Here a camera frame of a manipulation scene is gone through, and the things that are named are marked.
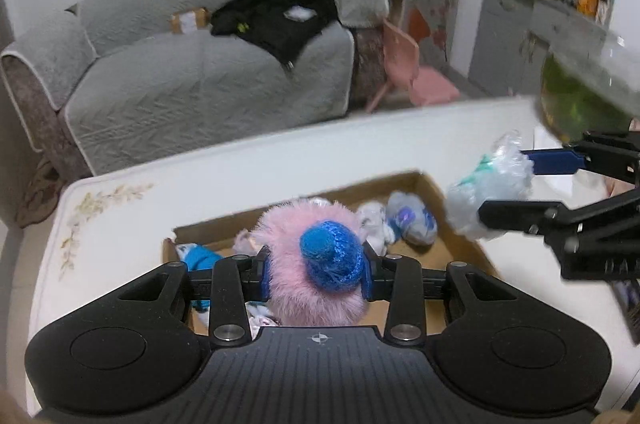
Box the white patterned sock bundle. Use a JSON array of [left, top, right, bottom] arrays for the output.
[[356, 199, 396, 257]]

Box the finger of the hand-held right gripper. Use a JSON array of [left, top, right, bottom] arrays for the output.
[[478, 189, 640, 246], [520, 131, 640, 185]]

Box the white cloth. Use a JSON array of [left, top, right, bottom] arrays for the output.
[[247, 304, 277, 336]]

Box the green translucent container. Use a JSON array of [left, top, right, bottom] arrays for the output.
[[537, 32, 640, 145]]

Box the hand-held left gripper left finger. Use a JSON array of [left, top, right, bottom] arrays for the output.
[[120, 251, 274, 347]]

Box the pink plastic chair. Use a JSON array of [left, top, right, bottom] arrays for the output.
[[365, 19, 461, 112]]

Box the pastel pink sock bundle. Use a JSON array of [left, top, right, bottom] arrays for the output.
[[232, 229, 266, 256]]

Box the brown patterned rug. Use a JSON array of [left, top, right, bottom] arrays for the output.
[[17, 154, 67, 227]]

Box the clear plastic teal sock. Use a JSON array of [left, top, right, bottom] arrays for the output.
[[445, 131, 536, 240]]

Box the grey quilted sofa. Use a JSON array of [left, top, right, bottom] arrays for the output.
[[0, 0, 411, 180]]

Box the small cardboard parcel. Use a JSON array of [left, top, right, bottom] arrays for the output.
[[169, 7, 210, 34]]

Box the grey cabinet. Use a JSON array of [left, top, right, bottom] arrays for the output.
[[467, 0, 640, 98]]

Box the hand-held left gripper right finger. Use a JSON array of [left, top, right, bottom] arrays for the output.
[[360, 241, 501, 345]]

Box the cardboard box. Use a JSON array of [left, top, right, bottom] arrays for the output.
[[162, 171, 501, 335]]

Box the black clothing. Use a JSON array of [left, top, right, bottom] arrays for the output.
[[210, 0, 341, 70]]

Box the pink fluffy blue sock bundle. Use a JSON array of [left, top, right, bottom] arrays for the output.
[[250, 199, 371, 327]]

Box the blue sock bundle pink tie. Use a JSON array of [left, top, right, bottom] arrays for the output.
[[177, 243, 225, 312]]

